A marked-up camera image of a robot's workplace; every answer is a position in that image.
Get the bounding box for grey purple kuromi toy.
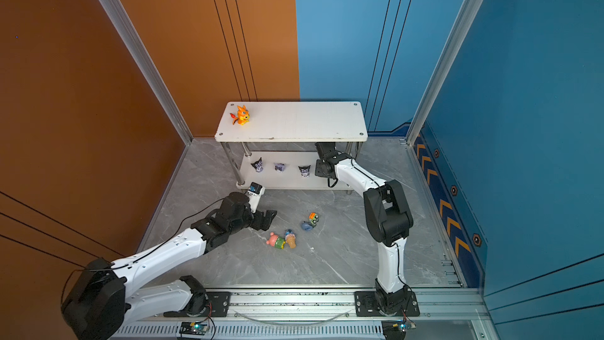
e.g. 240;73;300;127
298;165;311;178

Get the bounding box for purple bat toy figure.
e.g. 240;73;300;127
274;163;286;173

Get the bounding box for black white kuromi toy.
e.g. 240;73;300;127
251;157;264;173

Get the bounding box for green orange toy car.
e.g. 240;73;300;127
308;212;319;227

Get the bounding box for orange fox toy figure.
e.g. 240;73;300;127
231;105;250;126

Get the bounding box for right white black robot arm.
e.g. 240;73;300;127
315;143;419;316

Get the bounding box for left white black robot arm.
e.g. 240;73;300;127
61;191;277;339

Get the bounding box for white two-tier metal shelf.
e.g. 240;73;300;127
215;102;368;190

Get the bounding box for pink pig green toy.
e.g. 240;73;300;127
266;232;286;250

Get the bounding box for ice cream cone toy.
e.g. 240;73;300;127
284;229;297;249

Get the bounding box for blue grey eeyore toy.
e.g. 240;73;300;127
300;221;315;231

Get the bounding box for left green circuit board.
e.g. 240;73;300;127
178;321;212;338

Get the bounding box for right circuit board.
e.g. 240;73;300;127
382;320;416;340

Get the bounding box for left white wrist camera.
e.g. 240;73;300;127
245;182;265;213

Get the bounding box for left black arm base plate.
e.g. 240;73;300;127
163;291;231;318

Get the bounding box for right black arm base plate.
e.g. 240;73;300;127
354;290;421;317

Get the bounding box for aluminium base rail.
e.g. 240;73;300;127
109;287;498;339

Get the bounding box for right aluminium corner post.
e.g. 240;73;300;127
406;0;484;146

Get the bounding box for aluminium corner post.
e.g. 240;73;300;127
98;0;193;147
406;0;484;146

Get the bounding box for left aluminium corner post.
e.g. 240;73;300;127
98;0;193;147

